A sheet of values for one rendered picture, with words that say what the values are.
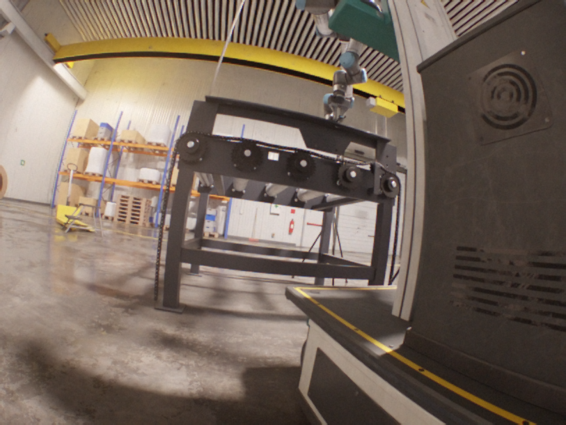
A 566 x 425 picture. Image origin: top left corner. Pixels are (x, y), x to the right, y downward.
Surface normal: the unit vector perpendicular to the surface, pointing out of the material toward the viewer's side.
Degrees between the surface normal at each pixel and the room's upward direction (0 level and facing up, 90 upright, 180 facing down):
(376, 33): 180
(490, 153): 90
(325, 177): 90
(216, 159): 90
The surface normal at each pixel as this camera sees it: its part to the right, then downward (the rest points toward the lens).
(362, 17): -0.13, 0.99
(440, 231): -0.95, -0.15
